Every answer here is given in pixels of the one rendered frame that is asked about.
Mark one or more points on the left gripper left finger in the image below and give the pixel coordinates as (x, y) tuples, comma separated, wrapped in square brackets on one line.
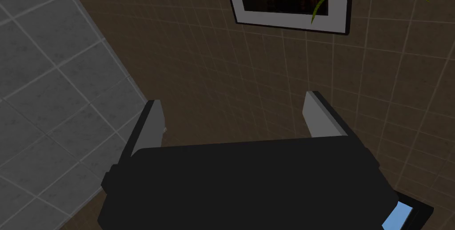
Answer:
[(149, 128)]

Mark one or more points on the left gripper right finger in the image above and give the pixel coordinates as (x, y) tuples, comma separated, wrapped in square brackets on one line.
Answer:
[(325, 118)]

